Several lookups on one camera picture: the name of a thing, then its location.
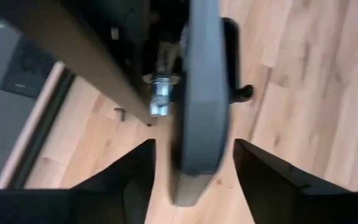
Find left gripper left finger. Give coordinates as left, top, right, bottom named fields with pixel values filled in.
left=70, top=139, right=157, bottom=224

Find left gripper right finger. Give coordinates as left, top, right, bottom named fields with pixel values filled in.
left=232, top=139, right=351, bottom=224

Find black-handled grey hacksaw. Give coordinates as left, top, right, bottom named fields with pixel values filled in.
left=171, top=0, right=230, bottom=208

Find black floor grate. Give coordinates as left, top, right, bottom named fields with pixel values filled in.
left=0, top=39, right=57, bottom=100

